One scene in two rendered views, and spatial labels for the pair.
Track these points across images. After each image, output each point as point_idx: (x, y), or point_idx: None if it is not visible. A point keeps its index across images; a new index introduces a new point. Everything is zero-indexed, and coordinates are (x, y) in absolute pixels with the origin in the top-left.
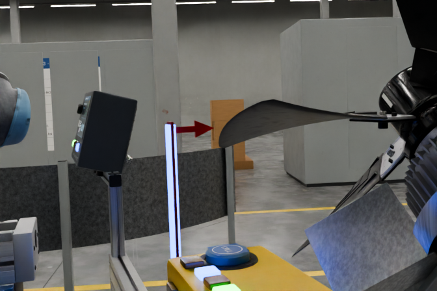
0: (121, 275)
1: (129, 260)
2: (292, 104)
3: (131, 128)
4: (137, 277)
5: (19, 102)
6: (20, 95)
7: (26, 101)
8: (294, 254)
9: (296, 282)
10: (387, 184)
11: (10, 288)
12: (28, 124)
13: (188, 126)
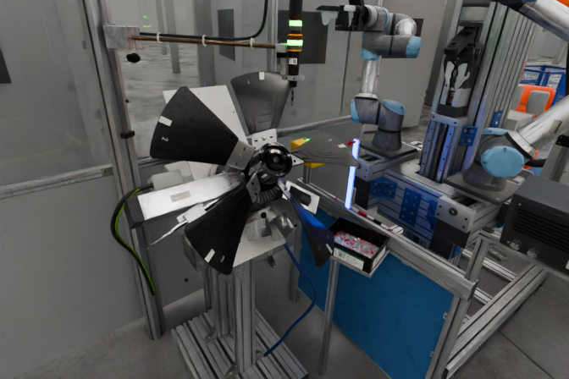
0: (430, 252)
1: (450, 271)
2: (317, 134)
3: (507, 212)
4: (418, 250)
5: (487, 151)
6: (492, 148)
7: (488, 151)
8: (331, 231)
9: (300, 143)
10: (286, 180)
11: (434, 211)
12: (483, 163)
13: (352, 141)
